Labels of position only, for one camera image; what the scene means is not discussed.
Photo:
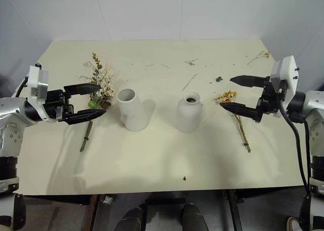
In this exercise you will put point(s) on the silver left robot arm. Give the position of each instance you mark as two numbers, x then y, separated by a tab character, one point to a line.
10	119

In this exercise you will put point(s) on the white narrow-neck vase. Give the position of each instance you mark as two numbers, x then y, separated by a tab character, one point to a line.
188	117

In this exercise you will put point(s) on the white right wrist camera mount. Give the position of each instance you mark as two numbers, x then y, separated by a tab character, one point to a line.
287	69

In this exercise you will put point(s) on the dark rounded shape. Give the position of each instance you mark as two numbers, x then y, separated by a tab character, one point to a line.
131	219
193	218

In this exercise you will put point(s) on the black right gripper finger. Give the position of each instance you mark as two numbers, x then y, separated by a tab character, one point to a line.
240	109
249	81

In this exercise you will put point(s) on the white shoe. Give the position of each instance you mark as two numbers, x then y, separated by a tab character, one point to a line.
293	224

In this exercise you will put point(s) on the white wide-mouth vase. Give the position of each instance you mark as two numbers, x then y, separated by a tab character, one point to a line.
132	112

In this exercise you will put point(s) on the yellow dried flower bunch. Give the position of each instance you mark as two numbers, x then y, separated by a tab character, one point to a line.
229	95

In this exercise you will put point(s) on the white and green flower bouquet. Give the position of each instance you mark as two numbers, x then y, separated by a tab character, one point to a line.
103	76

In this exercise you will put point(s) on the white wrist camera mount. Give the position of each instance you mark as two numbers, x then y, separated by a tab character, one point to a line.
35	76
287	69

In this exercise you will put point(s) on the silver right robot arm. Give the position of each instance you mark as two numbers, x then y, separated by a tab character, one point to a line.
316	109

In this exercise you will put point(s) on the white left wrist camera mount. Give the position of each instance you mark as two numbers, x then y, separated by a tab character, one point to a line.
35	76

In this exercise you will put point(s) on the short dried stalk piece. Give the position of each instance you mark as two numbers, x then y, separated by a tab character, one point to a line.
149	64
165	65

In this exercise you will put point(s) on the black metal table leg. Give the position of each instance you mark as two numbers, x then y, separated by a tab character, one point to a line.
234	210

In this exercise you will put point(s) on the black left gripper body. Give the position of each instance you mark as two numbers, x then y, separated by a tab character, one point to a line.
54	103

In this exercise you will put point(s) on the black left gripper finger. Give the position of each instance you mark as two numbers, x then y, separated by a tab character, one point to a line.
82	88
83	116

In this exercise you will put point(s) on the small dried twig fragment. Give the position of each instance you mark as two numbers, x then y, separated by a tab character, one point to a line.
191	62

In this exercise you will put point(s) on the rusty metal table leg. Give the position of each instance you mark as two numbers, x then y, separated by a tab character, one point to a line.
97	213

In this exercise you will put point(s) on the long thin dried stalk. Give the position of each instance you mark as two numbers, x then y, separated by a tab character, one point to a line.
189	82

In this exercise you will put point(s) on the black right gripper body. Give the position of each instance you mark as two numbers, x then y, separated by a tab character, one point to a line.
269	99

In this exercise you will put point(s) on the dried twig with yellow buds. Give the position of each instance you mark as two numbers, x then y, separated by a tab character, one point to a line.
263	54

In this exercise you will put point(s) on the small teal plastic piece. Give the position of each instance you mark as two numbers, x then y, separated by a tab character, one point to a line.
219	79

